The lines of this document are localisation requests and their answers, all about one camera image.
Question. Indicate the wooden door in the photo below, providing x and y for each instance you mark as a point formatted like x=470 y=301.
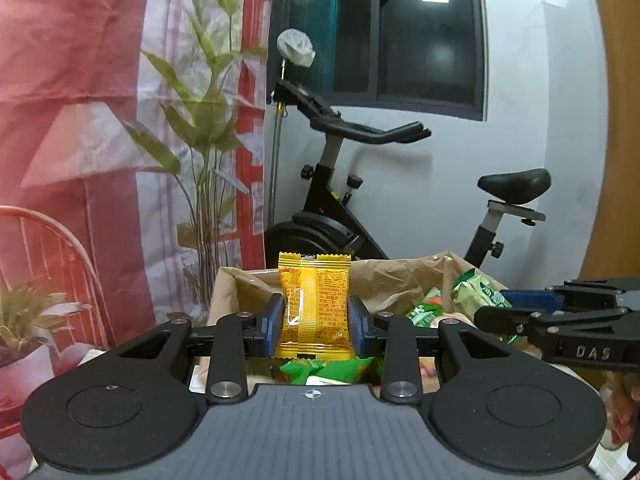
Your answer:
x=613 y=249

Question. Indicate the small yellow snack packet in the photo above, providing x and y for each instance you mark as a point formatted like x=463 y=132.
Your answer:
x=315 y=319

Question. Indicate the green snack packet in box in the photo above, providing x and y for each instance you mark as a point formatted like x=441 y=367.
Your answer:
x=349 y=371

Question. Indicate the green snack packet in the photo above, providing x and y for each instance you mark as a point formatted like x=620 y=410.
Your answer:
x=472 y=290
x=349 y=371

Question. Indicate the dark window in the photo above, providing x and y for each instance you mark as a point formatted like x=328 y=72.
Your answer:
x=426 y=56

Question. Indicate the red printed backdrop sheet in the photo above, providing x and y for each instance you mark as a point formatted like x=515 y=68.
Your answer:
x=132 y=173

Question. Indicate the white cloth on pole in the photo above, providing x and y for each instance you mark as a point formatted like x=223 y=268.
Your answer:
x=296 y=47

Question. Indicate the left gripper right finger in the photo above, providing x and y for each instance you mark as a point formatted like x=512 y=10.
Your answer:
x=390 y=338

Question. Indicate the person's right hand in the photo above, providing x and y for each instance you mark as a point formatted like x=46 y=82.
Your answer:
x=620 y=395

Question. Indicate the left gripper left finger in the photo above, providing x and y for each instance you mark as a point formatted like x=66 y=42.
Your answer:
x=238 y=337

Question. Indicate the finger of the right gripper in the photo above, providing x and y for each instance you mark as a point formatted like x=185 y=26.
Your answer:
x=550 y=297
x=515 y=317

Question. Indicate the checkered cartoon tablecloth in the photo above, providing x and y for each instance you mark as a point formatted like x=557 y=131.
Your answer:
x=606 y=464

